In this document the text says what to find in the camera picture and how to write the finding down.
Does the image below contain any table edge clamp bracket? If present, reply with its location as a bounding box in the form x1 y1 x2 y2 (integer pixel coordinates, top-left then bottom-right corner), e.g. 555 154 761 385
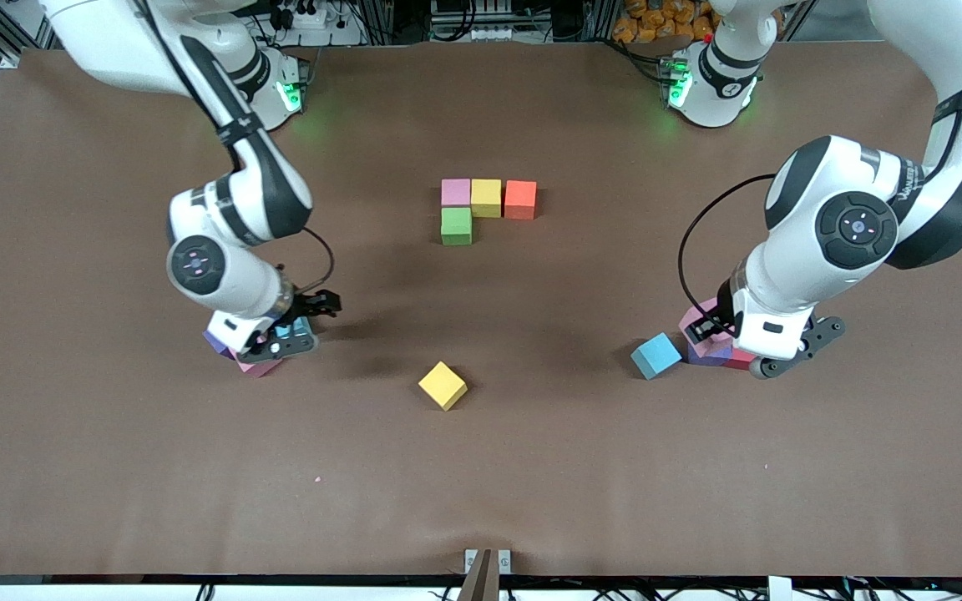
464 548 512 601

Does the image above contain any cyan foam cube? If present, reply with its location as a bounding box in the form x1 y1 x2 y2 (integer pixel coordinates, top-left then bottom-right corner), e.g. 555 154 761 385
630 332 684 381
272 316 316 353

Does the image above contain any bag of orange snacks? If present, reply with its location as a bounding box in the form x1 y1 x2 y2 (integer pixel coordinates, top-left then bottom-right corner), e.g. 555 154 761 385
612 0 717 44

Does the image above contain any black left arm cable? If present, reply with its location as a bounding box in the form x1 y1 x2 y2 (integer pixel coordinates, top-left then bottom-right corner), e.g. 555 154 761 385
677 173 779 328

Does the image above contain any yellow foam cube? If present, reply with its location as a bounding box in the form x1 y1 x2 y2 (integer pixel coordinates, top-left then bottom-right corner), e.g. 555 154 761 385
418 361 469 412
470 178 504 219

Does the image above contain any slim white power strip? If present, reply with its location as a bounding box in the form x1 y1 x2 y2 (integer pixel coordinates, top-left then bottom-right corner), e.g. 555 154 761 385
431 23 517 43

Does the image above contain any orange foam cube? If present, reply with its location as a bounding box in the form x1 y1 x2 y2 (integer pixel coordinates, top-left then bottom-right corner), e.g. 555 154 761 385
504 179 539 221

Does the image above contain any brown table cover mat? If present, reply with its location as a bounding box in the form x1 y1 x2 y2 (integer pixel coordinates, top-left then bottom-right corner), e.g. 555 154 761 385
0 40 962 578

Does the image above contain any green foam cube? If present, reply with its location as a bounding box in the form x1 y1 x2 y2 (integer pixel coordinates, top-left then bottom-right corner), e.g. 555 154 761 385
440 206 474 247

